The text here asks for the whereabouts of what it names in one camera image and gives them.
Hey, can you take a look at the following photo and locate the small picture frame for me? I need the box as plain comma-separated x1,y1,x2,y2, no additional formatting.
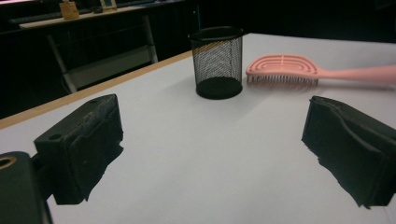
99,0,118,13

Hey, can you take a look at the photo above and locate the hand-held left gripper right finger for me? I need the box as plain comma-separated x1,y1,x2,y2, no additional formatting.
301,95,396,209

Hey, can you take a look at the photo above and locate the tan cardboard box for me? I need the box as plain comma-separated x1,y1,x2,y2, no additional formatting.
59,0,80,21

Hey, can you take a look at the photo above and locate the pink hairbrush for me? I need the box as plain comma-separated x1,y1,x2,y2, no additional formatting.
245,54,396,89

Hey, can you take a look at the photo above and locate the black mesh pen holder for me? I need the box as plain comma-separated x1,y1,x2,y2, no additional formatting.
188,26,245,101

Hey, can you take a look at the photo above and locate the white board sheet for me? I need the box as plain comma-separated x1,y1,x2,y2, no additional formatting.
0,32,396,224

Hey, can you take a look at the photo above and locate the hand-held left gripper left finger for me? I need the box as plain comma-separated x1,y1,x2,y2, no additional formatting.
33,93,124,205

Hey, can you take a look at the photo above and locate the white metal stand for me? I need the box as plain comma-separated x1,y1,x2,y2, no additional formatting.
8,0,188,94

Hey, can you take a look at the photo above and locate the wooden table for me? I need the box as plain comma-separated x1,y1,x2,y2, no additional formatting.
0,50,194,131

